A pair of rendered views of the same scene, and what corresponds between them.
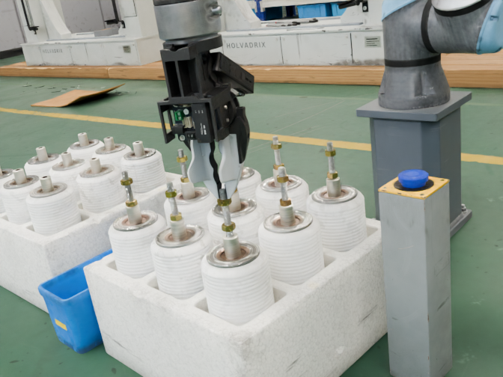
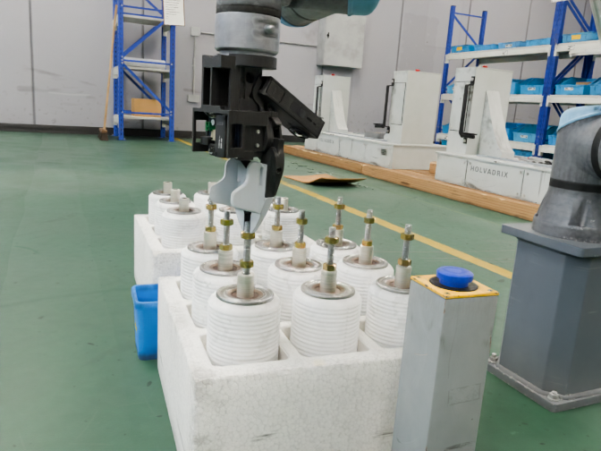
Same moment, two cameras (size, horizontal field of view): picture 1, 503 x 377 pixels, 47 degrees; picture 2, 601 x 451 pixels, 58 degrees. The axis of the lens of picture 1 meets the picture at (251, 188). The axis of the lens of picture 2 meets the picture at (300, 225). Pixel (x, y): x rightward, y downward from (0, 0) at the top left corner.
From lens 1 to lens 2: 0.32 m
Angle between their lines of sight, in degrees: 23
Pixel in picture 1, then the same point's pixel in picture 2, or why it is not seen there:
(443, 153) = (588, 302)
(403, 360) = not seen: outside the picture
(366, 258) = not seen: hidden behind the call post
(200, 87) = (230, 100)
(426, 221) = (444, 327)
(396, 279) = (407, 391)
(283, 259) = (302, 324)
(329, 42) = not seen: hidden behind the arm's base
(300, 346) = (279, 421)
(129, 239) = (190, 259)
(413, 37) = (581, 157)
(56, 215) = (178, 234)
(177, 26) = (223, 35)
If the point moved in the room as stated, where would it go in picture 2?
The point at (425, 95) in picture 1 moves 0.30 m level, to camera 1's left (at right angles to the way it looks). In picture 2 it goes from (583, 227) to (412, 205)
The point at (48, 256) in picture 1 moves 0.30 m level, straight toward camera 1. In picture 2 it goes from (155, 265) to (101, 319)
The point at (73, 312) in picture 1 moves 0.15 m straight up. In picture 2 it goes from (142, 317) to (143, 239)
